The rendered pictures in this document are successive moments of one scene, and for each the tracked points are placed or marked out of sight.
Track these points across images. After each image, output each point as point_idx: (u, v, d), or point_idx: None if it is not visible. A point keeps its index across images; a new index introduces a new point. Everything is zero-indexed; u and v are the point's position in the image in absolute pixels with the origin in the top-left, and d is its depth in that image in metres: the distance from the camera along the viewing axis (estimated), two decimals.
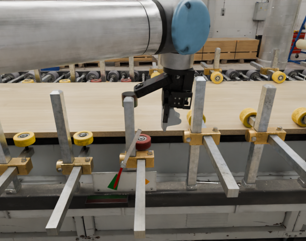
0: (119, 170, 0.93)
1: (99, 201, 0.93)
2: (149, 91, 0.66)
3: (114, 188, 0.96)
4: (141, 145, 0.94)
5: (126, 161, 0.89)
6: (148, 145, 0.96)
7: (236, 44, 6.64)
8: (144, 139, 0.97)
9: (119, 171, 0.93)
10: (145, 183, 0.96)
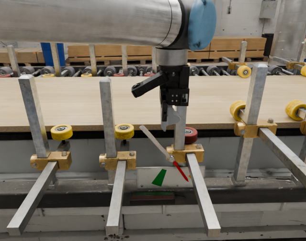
0: (175, 164, 0.87)
1: (144, 198, 0.87)
2: (146, 89, 0.67)
3: (188, 181, 0.90)
4: (189, 138, 0.88)
5: (168, 155, 0.83)
6: (195, 138, 0.90)
7: None
8: (190, 132, 0.91)
9: (175, 165, 0.87)
10: None
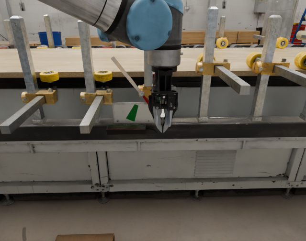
0: (145, 100, 1.02)
1: (119, 128, 1.02)
2: (153, 82, 0.74)
3: None
4: None
5: (138, 89, 0.98)
6: None
7: (237, 35, 6.73)
8: None
9: (145, 101, 1.02)
10: None
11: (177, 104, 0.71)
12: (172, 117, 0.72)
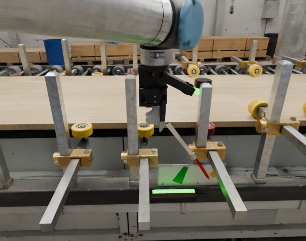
0: (197, 162, 0.87)
1: (166, 195, 0.87)
2: None
3: (209, 179, 0.91)
4: (208, 131, 0.92)
5: (191, 152, 0.83)
6: (213, 131, 0.94)
7: (246, 42, 6.59)
8: (208, 125, 0.95)
9: (197, 163, 0.87)
10: (212, 176, 0.91)
11: (160, 108, 0.67)
12: (160, 120, 0.70)
